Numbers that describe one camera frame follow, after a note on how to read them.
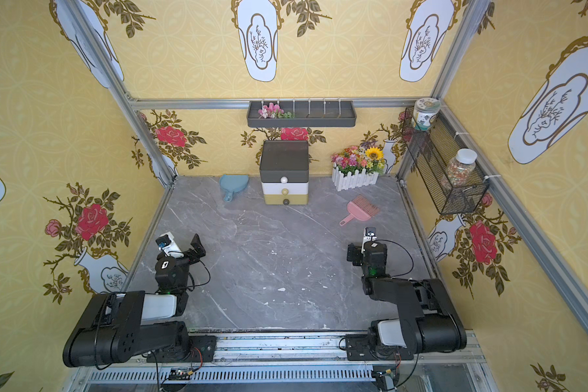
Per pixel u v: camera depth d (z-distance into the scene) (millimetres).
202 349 735
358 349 732
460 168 652
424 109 842
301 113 918
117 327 440
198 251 817
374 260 762
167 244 743
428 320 436
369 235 808
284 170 959
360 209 1076
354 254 836
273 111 878
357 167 1066
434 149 930
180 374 732
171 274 677
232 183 1208
